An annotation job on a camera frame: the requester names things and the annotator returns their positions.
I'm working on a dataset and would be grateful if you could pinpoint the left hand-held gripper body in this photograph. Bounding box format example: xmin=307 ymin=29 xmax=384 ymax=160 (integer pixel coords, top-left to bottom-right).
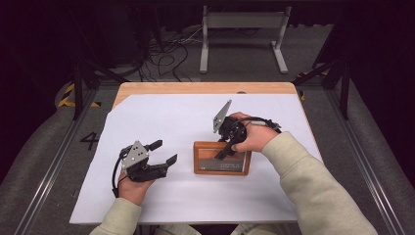
xmin=120 ymin=140 xmax=171 ymax=183

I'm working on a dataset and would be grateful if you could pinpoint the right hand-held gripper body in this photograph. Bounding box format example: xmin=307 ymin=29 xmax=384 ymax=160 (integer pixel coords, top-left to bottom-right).
xmin=212 ymin=99 xmax=248 ymax=150

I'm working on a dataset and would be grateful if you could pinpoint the orange wooden box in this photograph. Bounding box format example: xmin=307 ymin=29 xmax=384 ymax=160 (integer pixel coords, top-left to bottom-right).
xmin=193 ymin=140 xmax=253 ymax=176

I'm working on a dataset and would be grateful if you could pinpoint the person's right hand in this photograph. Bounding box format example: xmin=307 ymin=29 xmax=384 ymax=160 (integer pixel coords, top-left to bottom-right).
xmin=228 ymin=111 xmax=280 ymax=154

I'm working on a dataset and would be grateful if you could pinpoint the person's left hand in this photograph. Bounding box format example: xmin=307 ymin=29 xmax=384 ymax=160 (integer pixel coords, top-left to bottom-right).
xmin=116 ymin=169 xmax=156 ymax=207

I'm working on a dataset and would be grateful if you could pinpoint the white paper sheet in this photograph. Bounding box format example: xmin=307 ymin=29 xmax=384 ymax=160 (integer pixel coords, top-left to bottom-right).
xmin=69 ymin=93 xmax=322 ymax=225

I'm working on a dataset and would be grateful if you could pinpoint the wooden table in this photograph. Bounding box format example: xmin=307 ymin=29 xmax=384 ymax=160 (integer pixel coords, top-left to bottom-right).
xmin=112 ymin=81 xmax=324 ymax=226

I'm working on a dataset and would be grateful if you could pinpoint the person's left leg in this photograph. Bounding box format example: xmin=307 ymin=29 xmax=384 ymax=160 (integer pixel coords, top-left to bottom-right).
xmin=156 ymin=224 xmax=202 ymax=235

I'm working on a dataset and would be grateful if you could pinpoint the person's leg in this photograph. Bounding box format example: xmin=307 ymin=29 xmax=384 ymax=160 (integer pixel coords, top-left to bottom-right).
xmin=156 ymin=224 xmax=202 ymax=235
xmin=229 ymin=223 xmax=288 ymax=235

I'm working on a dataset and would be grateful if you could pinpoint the yellow black hazard tape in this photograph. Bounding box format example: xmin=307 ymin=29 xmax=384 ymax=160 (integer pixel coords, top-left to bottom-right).
xmin=296 ymin=70 xmax=329 ymax=102
xmin=57 ymin=82 xmax=102 ymax=109

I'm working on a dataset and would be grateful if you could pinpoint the person's right leg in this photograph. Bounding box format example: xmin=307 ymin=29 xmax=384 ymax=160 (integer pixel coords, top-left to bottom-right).
xmin=229 ymin=223 xmax=288 ymax=235

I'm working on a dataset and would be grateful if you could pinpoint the black metal stand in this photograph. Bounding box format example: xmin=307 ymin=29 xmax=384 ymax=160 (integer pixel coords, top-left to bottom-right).
xmin=293 ymin=55 xmax=352 ymax=120
xmin=69 ymin=48 xmax=128 ymax=120

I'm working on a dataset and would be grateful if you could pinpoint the grey metal stand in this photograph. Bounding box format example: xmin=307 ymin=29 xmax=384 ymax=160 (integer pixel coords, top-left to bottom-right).
xmin=199 ymin=5 xmax=293 ymax=74

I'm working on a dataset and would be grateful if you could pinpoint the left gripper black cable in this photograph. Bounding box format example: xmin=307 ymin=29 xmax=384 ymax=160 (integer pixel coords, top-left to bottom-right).
xmin=112 ymin=146 xmax=131 ymax=199

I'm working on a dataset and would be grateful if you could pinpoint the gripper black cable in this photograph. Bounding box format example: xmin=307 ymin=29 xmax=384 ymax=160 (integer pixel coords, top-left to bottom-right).
xmin=112 ymin=146 xmax=131 ymax=199
xmin=239 ymin=116 xmax=282 ymax=134

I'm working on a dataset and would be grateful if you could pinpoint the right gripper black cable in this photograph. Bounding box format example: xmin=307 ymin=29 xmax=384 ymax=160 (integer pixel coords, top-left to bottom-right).
xmin=239 ymin=116 xmax=282 ymax=134

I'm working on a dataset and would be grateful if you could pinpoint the tangle of black floor cables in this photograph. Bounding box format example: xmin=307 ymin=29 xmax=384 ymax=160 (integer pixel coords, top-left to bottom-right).
xmin=136 ymin=27 xmax=204 ymax=82

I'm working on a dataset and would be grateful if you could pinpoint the aluminium floor rail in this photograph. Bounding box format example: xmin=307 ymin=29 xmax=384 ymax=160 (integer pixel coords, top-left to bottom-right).
xmin=326 ymin=87 xmax=405 ymax=235
xmin=14 ymin=87 xmax=99 ymax=235

